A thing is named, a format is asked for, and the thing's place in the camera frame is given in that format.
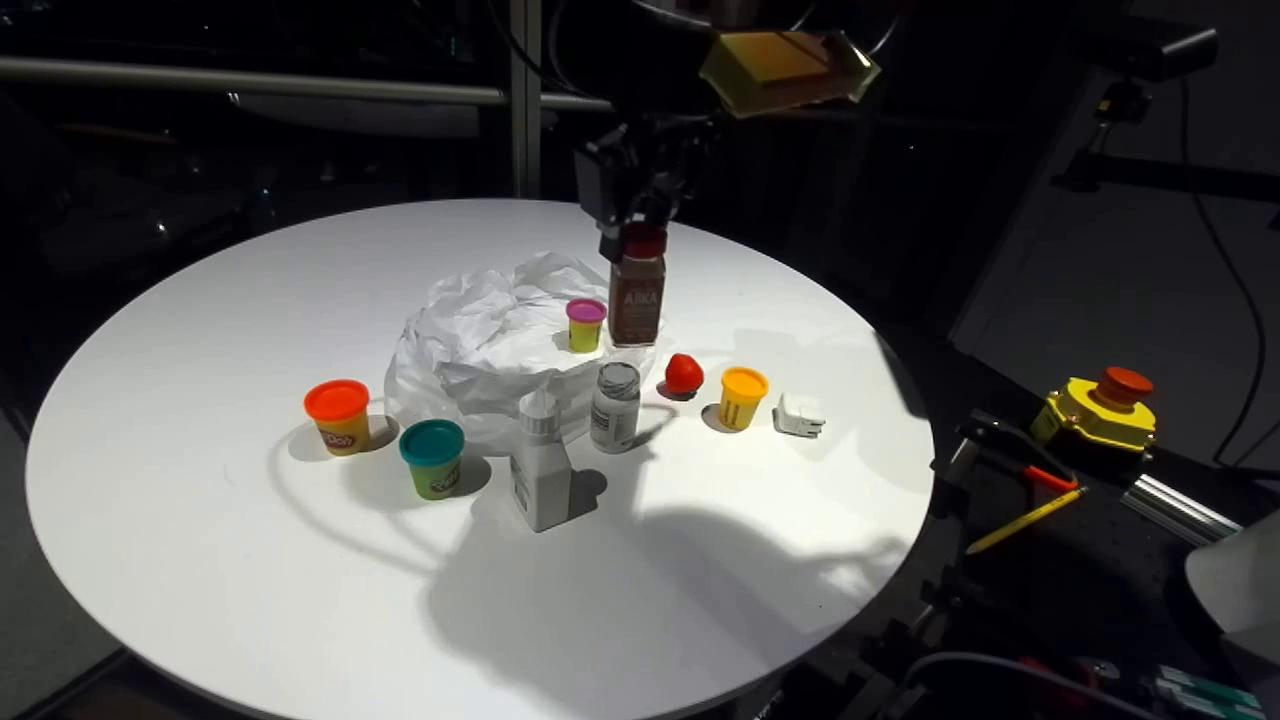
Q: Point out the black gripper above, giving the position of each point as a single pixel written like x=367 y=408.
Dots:
x=642 y=166

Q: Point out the red lid spice bottle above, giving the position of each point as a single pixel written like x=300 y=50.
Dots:
x=638 y=295

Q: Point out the small red lid cup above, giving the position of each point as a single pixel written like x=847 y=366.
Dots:
x=682 y=373

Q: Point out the silver lid white jar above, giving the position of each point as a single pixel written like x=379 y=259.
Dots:
x=619 y=406

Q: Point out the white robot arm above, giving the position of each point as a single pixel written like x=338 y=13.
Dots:
x=653 y=55

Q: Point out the crumpled clear plastic bag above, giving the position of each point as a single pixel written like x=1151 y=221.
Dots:
x=465 y=345

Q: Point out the small white box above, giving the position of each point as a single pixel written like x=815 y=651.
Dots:
x=799 y=419

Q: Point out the white square bottle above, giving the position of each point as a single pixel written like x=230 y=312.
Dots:
x=547 y=466

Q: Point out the teal lid cup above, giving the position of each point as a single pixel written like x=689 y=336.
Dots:
x=432 y=443

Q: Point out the orange lid yellow cup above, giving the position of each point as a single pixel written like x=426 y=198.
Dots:
x=338 y=401

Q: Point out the yellow pencil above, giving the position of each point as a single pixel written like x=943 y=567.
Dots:
x=1027 y=520

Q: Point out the yellow emergency stop button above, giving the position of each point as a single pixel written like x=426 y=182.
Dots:
x=1098 y=408

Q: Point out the silver aluminium bar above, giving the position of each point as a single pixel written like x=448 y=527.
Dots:
x=1181 y=504

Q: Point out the white rounded object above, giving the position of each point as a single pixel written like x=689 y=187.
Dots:
x=1241 y=584

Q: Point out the teal tool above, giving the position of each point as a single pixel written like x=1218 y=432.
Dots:
x=1204 y=690

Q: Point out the grey window post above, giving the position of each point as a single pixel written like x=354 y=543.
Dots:
x=527 y=135

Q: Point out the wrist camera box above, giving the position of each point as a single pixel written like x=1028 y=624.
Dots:
x=786 y=70

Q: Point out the grey horizontal window rail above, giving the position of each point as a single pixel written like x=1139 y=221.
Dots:
x=264 y=80

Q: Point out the black camera stand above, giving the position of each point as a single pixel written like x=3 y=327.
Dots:
x=1124 y=102

